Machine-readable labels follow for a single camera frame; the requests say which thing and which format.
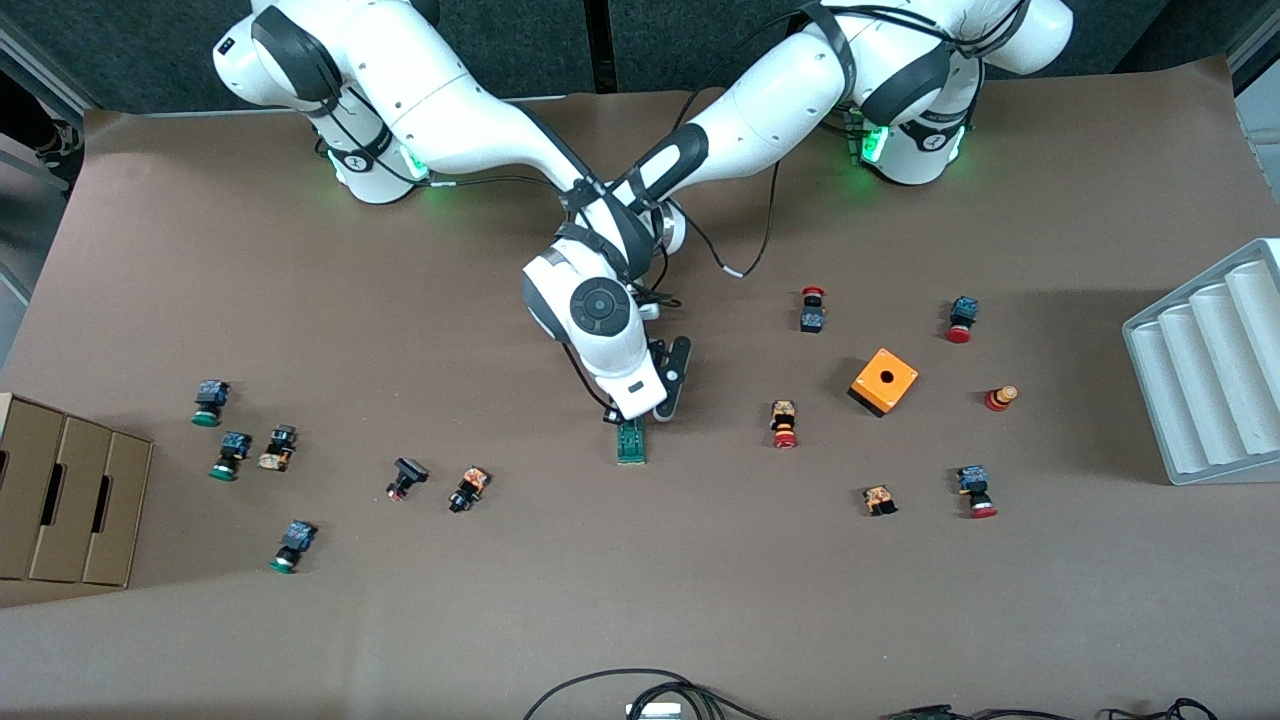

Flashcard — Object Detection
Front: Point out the black square push button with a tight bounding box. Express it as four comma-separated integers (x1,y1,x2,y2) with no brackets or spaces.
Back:
385,457,430,503

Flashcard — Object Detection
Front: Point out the green mushroom push button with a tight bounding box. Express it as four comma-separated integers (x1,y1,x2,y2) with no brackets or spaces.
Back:
268,519,319,575
208,431,253,482
191,379,232,428

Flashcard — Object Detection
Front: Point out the grey ribbed plastic tray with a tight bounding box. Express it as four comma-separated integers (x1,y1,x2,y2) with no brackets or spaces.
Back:
1121,238,1280,487

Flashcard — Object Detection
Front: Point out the brown cardboard box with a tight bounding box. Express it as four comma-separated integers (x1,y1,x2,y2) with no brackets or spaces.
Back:
0,392,154,588

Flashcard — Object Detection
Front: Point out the black white shoe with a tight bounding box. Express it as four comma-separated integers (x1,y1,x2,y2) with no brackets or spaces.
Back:
35,118,89,171

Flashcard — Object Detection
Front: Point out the black selector switch orange block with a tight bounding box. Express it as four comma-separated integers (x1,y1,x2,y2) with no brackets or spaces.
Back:
257,424,298,473
447,466,492,515

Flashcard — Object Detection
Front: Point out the orange button enclosure box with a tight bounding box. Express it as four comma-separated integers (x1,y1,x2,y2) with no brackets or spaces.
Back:
847,347,920,418

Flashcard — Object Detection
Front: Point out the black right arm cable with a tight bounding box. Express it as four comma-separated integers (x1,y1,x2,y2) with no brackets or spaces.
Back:
400,150,561,193

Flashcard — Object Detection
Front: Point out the black looped cable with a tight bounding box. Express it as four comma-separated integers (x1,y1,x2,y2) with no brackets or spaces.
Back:
523,668,776,720

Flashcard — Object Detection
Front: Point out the thin black cable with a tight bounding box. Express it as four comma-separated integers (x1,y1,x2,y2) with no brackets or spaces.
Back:
1095,697,1221,720

